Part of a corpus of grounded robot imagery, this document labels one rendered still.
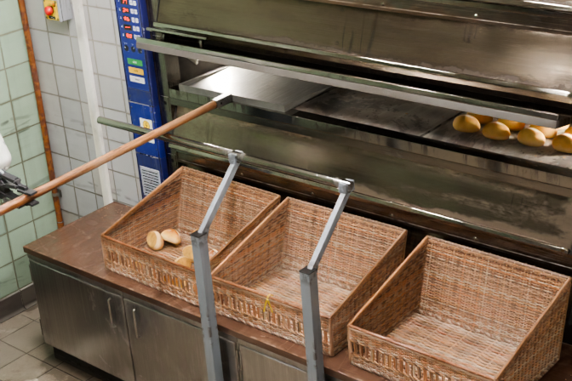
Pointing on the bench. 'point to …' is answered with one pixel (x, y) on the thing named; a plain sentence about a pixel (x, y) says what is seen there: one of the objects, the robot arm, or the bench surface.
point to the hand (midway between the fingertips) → (28, 196)
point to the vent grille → (150, 178)
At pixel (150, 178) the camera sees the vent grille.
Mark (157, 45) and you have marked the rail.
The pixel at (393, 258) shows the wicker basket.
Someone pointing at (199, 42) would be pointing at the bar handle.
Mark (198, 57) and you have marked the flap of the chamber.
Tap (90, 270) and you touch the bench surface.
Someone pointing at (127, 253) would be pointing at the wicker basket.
